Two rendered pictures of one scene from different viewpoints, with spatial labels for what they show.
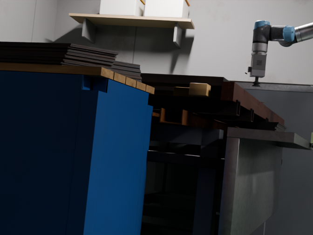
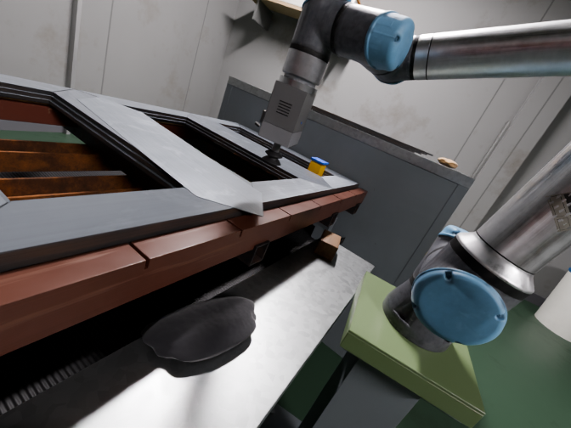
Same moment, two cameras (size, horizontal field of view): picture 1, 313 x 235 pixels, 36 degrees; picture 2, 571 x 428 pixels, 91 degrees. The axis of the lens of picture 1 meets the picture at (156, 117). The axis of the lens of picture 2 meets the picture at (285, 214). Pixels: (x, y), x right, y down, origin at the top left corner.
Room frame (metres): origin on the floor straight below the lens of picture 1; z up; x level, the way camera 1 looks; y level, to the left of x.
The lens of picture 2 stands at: (1.78, -0.57, 1.05)
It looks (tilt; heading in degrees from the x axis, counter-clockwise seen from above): 21 degrees down; 3
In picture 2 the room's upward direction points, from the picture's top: 23 degrees clockwise
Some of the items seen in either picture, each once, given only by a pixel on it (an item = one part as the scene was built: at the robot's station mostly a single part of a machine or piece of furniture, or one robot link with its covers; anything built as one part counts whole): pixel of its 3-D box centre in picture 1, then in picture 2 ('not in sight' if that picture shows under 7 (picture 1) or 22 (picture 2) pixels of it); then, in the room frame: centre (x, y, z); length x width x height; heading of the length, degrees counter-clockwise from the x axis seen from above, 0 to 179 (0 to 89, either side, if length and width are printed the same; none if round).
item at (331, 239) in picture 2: not in sight; (327, 244); (2.60, -0.69, 0.70); 0.10 x 0.06 x 0.05; 175
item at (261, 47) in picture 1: (259, 48); (303, 70); (2.35, -0.47, 1.11); 0.08 x 0.08 x 0.05
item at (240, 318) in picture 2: not in sight; (210, 325); (2.12, -0.51, 0.70); 0.20 x 0.10 x 0.03; 146
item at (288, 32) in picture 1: (282, 34); (375, 41); (2.32, -0.57, 1.19); 0.11 x 0.11 x 0.08; 68
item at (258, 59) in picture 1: (255, 64); (284, 109); (2.36, -0.46, 1.03); 0.10 x 0.09 x 0.16; 86
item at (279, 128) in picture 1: (264, 127); not in sight; (1.76, -0.39, 0.70); 0.39 x 0.12 x 0.04; 159
